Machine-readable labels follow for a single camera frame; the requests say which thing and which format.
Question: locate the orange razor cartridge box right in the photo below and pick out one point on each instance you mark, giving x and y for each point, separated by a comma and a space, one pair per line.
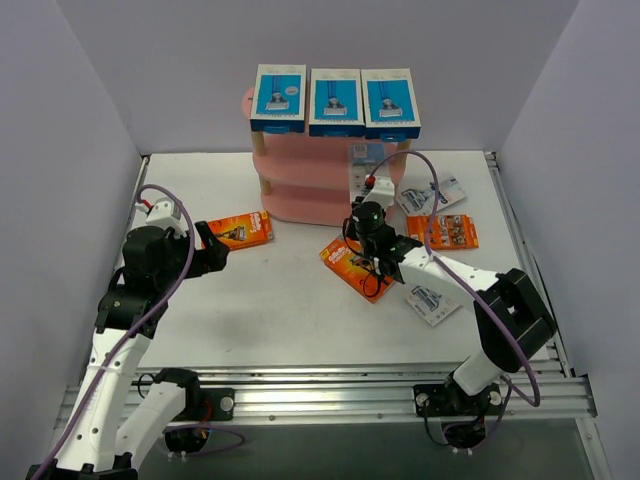
449, 232

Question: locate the pink three-tier shelf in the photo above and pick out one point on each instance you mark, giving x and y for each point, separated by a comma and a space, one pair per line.
305, 179

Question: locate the white gillette pack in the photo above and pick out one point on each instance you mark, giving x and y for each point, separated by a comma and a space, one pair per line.
416, 195
431, 307

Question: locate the orange Gillette box centre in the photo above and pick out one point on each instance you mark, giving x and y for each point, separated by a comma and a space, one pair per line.
342, 258

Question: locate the orange Gillette Fusion box left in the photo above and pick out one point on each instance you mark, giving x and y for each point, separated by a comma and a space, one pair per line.
243, 231

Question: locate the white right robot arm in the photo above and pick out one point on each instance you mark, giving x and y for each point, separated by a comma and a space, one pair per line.
512, 320

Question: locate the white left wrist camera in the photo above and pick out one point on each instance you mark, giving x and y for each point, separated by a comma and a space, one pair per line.
164, 214

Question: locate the clear blister razor pack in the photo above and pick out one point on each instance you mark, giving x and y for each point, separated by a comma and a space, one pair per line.
362, 158

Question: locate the aluminium front rail frame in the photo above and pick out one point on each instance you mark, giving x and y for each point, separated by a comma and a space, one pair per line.
297, 344

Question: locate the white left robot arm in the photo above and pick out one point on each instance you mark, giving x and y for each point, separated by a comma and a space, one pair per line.
96, 443

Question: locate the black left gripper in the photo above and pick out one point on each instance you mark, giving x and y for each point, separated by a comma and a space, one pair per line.
206, 250

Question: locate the blue Harry's razor box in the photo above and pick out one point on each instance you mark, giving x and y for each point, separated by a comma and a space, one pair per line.
390, 106

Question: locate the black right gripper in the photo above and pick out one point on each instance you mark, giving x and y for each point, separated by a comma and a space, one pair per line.
361, 232

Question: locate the blue Harry's box front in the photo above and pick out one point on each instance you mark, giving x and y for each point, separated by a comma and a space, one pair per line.
336, 104

